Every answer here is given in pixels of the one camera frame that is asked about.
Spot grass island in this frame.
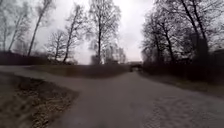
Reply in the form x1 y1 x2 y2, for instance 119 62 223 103
26 63 133 80

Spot row of bare trees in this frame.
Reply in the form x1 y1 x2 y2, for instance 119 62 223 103
139 0 224 64
0 0 123 66

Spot grey asphalt path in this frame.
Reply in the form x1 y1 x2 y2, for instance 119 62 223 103
0 64 224 128

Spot dark fence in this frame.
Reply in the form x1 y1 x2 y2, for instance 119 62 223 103
141 48 224 84

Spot grass patch with leaves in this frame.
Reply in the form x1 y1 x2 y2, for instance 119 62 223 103
0 71 80 128

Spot dark hedge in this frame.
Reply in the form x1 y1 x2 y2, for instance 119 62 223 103
0 50 52 67

